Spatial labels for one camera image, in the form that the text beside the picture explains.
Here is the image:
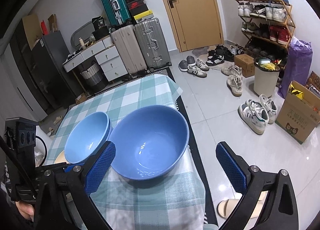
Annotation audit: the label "medium blue bowl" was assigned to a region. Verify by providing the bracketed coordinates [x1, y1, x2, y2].
[63, 111, 111, 165]

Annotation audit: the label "large blue bowl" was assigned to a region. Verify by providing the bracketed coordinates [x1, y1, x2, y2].
[108, 105, 190, 181]

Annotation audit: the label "person's left hand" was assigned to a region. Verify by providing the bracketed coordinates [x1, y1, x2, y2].
[15, 201, 34, 221]

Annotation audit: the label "beige slipper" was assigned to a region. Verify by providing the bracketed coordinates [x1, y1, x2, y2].
[217, 191, 267, 219]

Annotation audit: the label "beige plate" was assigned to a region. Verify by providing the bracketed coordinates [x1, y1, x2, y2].
[54, 150, 69, 164]

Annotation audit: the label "white green sneaker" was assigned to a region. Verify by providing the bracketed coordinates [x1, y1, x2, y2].
[238, 100, 269, 135]

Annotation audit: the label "teal plaid tablecloth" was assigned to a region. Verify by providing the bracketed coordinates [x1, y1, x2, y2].
[46, 74, 206, 229]

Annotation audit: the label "white sneaker behind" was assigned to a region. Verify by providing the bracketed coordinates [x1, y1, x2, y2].
[245, 94, 278, 124]

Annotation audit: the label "large open cardboard box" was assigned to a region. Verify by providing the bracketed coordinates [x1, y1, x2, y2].
[276, 81, 319, 144]

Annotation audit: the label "striped laundry basket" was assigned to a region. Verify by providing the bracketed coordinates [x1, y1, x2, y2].
[80, 62, 108, 94]

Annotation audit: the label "beige sneaker near bin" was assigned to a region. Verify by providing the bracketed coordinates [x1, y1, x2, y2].
[227, 75, 242, 97]

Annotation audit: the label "white drawer desk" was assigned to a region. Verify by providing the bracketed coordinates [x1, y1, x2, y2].
[63, 35, 129, 81]

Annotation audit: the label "beige sneaker far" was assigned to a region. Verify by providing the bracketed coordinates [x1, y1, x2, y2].
[221, 65, 242, 78]

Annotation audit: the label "white trash bin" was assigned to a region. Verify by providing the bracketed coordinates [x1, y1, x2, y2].
[253, 57, 280, 97]

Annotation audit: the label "black refrigerator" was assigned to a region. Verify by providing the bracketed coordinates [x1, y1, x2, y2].
[10, 31, 82, 115]

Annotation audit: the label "white black striped sneaker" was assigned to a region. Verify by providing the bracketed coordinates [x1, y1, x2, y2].
[187, 65, 207, 78]

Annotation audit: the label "small cardboard box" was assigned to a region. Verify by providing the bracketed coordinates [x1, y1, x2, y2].
[234, 54, 255, 78]

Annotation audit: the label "black white high sneaker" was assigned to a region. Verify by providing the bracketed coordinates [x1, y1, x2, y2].
[206, 54, 225, 67]

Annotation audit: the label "purple bag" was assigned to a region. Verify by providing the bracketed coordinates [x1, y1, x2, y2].
[278, 36, 313, 99]

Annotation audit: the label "beige suitcase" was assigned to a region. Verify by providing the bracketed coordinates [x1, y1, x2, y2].
[111, 24, 148, 75]

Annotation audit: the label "grey slippers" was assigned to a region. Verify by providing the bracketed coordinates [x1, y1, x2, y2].
[178, 55, 196, 72]

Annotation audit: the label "silver suitcase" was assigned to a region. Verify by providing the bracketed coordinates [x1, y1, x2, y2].
[133, 18, 171, 70]

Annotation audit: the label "oval mirror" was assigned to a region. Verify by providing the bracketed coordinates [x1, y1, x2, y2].
[71, 21, 95, 49]

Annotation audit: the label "teal suitcase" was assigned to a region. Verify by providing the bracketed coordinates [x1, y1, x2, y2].
[101, 0, 132, 27]

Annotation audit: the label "stack of shoe boxes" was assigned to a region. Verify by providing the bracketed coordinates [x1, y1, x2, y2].
[126, 0, 154, 25]

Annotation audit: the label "wooden shoe rack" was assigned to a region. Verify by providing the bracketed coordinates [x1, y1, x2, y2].
[233, 0, 296, 67]

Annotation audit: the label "wooden door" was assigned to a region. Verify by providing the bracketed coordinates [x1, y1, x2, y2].
[163, 0, 223, 52]

